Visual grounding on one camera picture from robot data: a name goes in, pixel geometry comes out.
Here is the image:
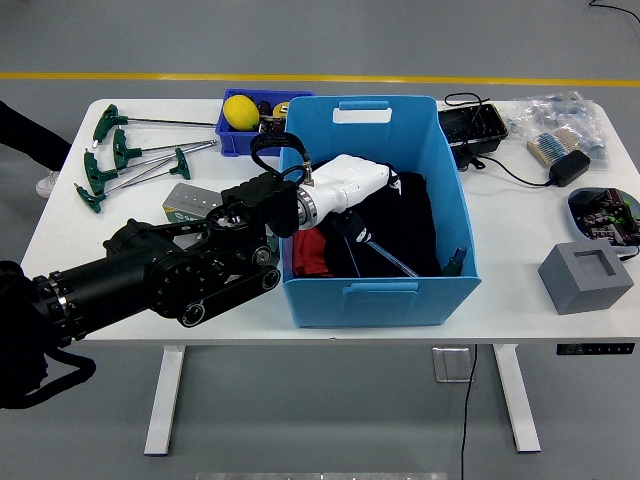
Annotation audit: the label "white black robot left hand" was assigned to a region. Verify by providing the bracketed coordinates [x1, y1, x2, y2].
[307, 152, 405, 247]

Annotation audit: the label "large blue plastic box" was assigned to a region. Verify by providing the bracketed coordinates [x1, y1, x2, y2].
[278, 94, 484, 330]

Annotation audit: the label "large green T-handle wrench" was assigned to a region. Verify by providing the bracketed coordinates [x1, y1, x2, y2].
[369, 242, 469, 279]

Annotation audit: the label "green metal wrench stand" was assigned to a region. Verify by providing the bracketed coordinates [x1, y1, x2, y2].
[161, 181, 281, 254]

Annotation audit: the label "grey cube box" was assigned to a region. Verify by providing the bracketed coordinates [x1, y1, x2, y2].
[537, 240, 636, 316]

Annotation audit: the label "red cloth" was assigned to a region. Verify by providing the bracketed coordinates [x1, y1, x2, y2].
[292, 227, 334, 279]

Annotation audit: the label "black cloth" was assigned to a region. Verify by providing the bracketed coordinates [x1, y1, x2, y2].
[319, 169, 442, 279]

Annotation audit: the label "small blue plastic bin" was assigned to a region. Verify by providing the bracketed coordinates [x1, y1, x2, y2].
[214, 88, 316, 158]

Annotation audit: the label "yellow lemon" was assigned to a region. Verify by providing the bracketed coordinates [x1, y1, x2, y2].
[223, 94, 262, 132]

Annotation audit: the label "black plastic tray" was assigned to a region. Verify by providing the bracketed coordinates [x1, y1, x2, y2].
[437, 104, 510, 160]

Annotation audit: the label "taped resistor strip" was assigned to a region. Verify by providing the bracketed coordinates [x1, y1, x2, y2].
[526, 126, 584, 167]

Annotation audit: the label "metal floor socket plate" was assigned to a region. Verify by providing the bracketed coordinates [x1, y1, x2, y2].
[432, 346, 475, 384]

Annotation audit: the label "black power adapter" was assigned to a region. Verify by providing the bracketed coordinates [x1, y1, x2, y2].
[548, 149, 592, 189]

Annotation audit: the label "clear plastic parts bags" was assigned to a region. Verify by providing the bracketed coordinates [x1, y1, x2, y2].
[504, 91, 610, 174]

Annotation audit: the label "light blue dish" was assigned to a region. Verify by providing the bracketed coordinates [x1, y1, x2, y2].
[567, 187, 640, 250]

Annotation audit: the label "electronic parts pile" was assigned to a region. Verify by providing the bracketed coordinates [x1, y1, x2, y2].
[571, 188, 640, 247]

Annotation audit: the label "white table leg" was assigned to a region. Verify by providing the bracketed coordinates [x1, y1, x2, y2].
[492, 343, 542, 455]
[143, 344, 186, 457]

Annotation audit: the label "black table control panel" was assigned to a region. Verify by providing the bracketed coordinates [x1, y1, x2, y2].
[556, 342, 636, 357]

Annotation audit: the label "person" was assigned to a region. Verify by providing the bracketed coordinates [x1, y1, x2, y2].
[0, 99, 74, 199]

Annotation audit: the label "black adapter cable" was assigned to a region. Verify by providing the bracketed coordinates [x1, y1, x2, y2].
[444, 92, 554, 189]

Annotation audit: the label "thin black floor cable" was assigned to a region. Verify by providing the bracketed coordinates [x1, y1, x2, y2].
[587, 0, 640, 24]

